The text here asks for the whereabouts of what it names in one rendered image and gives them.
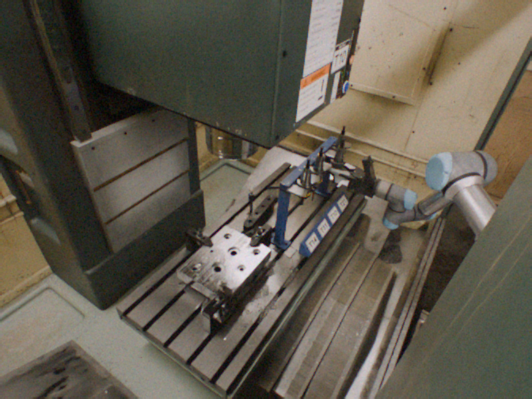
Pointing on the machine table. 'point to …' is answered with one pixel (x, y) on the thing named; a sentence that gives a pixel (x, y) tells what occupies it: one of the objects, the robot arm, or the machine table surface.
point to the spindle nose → (228, 146)
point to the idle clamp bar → (259, 214)
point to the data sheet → (322, 34)
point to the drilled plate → (255, 263)
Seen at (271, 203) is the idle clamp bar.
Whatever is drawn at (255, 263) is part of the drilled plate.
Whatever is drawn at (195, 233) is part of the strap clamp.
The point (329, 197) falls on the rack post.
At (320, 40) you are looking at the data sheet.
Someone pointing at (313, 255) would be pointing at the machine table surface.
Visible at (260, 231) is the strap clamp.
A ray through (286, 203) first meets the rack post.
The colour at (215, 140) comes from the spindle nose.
